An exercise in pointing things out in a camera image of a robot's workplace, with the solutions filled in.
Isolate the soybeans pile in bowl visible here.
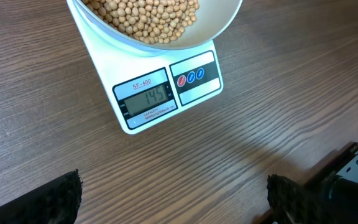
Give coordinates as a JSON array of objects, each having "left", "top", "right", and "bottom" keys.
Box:
[{"left": 82, "top": 0, "right": 200, "bottom": 44}]

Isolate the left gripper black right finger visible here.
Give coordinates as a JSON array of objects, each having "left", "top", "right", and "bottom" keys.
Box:
[{"left": 267, "top": 174, "right": 331, "bottom": 224}]

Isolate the white digital kitchen scale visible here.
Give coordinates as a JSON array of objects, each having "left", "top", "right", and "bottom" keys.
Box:
[{"left": 67, "top": 1, "right": 223, "bottom": 134}]

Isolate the white round bowl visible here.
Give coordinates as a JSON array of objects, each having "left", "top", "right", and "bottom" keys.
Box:
[{"left": 67, "top": 0, "right": 242, "bottom": 51}]

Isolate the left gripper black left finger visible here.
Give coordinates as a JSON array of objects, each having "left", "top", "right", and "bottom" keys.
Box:
[{"left": 0, "top": 169, "right": 83, "bottom": 224}]

